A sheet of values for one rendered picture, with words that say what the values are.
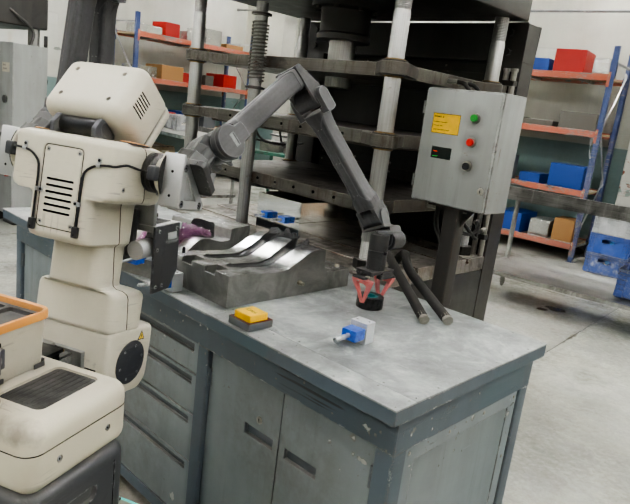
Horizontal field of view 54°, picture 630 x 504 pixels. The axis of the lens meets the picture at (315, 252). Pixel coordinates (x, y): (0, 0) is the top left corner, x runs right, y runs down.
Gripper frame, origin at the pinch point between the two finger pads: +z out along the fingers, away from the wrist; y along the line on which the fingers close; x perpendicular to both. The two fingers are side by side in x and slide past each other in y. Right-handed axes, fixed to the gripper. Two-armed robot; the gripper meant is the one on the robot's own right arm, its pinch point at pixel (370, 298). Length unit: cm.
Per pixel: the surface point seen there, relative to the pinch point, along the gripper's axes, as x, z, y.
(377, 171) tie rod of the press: 30, -34, 34
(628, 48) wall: 156, -165, 628
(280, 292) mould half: 17.7, 0.9, -20.0
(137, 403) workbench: 57, 47, -40
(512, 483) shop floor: -21, 82, 83
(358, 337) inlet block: -18.9, 0.5, -28.3
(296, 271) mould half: 17.7, -4.9, -14.4
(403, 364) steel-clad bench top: -31.5, 3.1, -26.4
